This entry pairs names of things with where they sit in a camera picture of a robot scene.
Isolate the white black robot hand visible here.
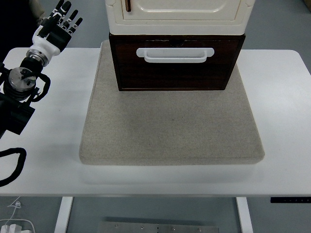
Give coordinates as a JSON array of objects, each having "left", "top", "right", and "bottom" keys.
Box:
[{"left": 32, "top": 0, "right": 83, "bottom": 57}]

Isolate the thin white cable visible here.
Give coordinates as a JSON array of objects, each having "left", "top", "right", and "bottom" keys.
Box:
[{"left": 0, "top": 196, "right": 22, "bottom": 228}]

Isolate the grey metal plate with screws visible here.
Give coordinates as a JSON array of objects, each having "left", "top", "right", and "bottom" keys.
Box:
[{"left": 97, "top": 220, "right": 221, "bottom": 233}]

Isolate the white table leg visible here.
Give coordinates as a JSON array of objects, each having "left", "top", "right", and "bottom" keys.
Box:
[
  {"left": 53, "top": 196, "right": 74, "bottom": 233},
  {"left": 235, "top": 197, "right": 254, "bottom": 233}
]

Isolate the dark brown wooden drawer housing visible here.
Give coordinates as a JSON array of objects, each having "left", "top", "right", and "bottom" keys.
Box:
[{"left": 108, "top": 33, "right": 246, "bottom": 92}]

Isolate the beige fabric mat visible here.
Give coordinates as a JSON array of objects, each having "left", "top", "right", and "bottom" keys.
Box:
[{"left": 79, "top": 40, "right": 265, "bottom": 167}]

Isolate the black table control panel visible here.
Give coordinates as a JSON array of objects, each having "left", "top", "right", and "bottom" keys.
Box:
[{"left": 270, "top": 197, "right": 311, "bottom": 203}]

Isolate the white drawer handle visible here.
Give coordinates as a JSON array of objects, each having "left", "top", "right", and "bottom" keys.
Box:
[{"left": 136, "top": 47, "right": 215, "bottom": 64}]

